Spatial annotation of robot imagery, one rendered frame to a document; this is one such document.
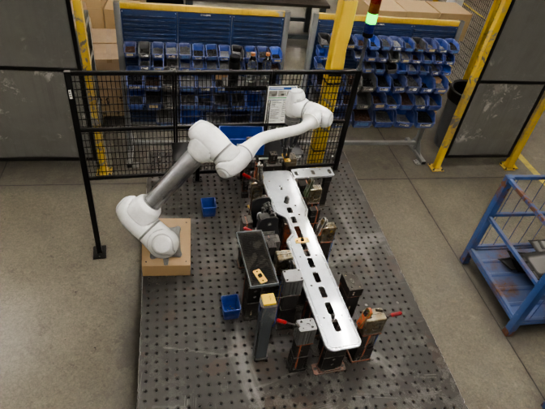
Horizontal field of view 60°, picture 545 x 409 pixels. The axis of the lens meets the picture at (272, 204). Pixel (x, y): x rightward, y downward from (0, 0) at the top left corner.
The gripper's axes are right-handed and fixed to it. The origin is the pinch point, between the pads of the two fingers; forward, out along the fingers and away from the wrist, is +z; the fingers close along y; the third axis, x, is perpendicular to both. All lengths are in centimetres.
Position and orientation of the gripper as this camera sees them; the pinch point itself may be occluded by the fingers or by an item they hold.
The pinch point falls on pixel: (286, 152)
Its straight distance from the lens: 287.6
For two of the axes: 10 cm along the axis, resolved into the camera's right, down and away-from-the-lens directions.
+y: 9.6, -0.8, 2.6
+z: -1.2, 7.6, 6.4
